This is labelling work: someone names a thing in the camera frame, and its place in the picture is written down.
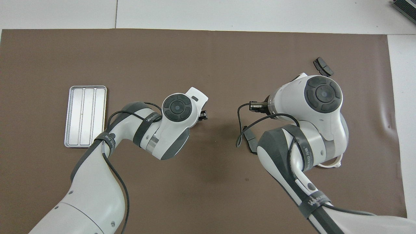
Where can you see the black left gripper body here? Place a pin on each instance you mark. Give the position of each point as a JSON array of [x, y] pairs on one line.
[[202, 116]]

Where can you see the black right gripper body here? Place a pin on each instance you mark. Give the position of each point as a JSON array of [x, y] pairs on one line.
[[258, 106]]

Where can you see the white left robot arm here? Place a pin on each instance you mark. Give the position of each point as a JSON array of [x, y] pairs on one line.
[[97, 195]]

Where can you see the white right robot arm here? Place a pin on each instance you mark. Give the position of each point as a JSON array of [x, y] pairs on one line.
[[318, 130]]

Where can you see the silver metal tray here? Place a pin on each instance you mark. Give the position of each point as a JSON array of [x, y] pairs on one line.
[[86, 117]]

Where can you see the long dark brake pad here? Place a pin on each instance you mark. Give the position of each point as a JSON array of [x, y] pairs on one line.
[[252, 136]]

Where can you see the brown table mat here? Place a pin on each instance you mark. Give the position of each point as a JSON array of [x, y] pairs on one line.
[[178, 65]]

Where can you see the short dark brake pad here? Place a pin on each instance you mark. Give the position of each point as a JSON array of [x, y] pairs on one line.
[[321, 65]]

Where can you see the dark ribbed device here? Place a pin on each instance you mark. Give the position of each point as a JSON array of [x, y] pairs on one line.
[[406, 8]]

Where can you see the white curved plastic bracket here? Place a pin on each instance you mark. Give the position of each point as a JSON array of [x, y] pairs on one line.
[[331, 165]]

